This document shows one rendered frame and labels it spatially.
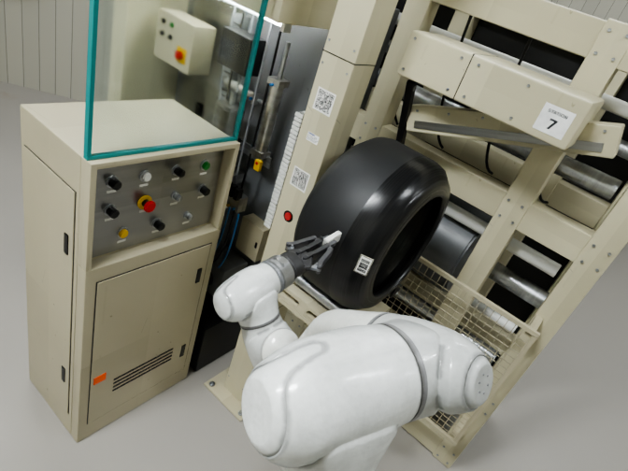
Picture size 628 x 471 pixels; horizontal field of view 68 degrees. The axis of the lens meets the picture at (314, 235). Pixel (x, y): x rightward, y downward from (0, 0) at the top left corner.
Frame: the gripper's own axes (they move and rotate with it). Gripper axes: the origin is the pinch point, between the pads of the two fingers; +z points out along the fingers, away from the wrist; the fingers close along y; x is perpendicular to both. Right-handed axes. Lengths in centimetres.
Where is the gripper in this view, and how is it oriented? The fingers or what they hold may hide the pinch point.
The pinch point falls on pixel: (332, 239)
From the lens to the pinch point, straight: 133.4
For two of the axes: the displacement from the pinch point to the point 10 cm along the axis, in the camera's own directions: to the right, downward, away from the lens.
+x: -2.0, 7.7, 6.1
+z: 6.4, -3.7, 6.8
